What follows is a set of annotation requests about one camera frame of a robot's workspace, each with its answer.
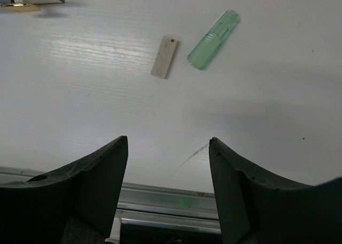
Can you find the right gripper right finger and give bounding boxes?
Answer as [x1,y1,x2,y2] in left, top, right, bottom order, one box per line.
[209,138,341,243]

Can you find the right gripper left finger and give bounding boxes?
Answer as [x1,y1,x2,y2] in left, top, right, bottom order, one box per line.
[1,136,128,243]

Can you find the beige eraser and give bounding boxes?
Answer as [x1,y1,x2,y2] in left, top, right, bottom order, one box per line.
[151,36,178,79]

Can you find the small orange brown item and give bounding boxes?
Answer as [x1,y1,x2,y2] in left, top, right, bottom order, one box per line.
[1,0,40,13]

